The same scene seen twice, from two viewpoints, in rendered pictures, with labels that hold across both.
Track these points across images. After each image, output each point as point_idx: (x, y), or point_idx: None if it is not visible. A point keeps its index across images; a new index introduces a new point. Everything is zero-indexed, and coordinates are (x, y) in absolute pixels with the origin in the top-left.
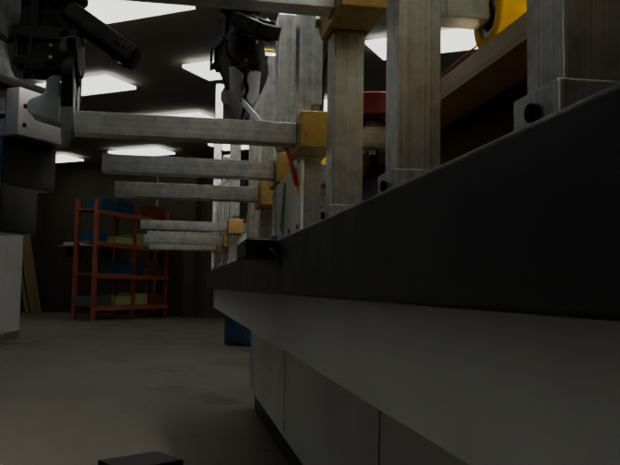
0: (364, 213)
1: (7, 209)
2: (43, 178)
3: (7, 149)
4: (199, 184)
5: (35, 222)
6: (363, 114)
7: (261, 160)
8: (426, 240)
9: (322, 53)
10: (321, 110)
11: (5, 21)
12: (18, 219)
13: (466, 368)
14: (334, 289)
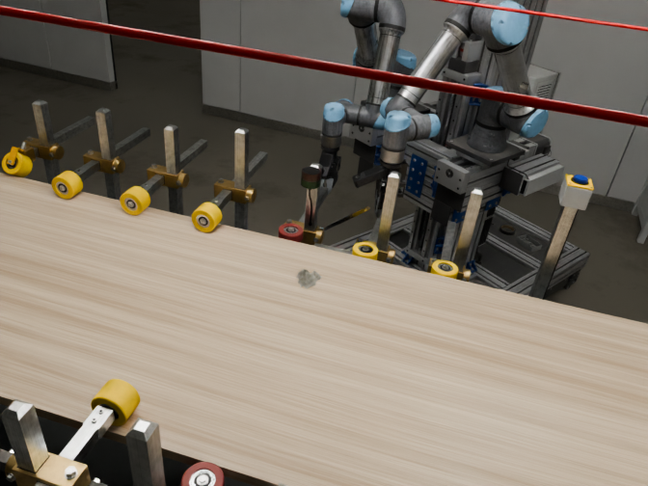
0: None
1: (435, 210)
2: (455, 203)
3: (439, 185)
4: (444, 243)
5: (447, 222)
6: (234, 225)
7: (455, 250)
8: None
9: (306, 202)
10: (286, 222)
11: (490, 118)
12: (439, 216)
13: None
14: None
